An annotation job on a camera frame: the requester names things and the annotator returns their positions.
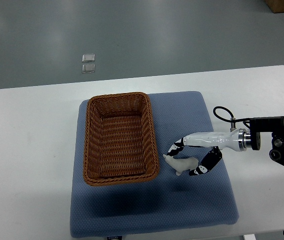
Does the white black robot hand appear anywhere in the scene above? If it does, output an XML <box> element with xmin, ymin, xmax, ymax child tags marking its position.
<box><xmin>165</xmin><ymin>128</ymin><xmax>249</xmax><ymax>176</ymax></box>

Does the white bear figurine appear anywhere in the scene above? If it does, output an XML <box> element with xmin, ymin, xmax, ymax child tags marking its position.
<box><xmin>163</xmin><ymin>154</ymin><xmax>199</xmax><ymax>176</ymax></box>

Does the brown wicker basket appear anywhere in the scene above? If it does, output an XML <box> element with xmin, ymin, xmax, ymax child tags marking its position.
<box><xmin>83</xmin><ymin>92</ymin><xmax>160</xmax><ymax>187</ymax></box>

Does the blue padded mat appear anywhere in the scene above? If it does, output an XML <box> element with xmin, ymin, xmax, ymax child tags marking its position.
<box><xmin>70</xmin><ymin>91</ymin><xmax>239</xmax><ymax>238</ymax></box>

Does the upper metal floor plate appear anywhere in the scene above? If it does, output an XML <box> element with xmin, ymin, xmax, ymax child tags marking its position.
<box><xmin>82</xmin><ymin>53</ymin><xmax>95</xmax><ymax>63</ymax></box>

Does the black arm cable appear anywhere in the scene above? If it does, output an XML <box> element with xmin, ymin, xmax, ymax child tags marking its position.
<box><xmin>213</xmin><ymin>106</ymin><xmax>284</xmax><ymax>131</ymax></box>

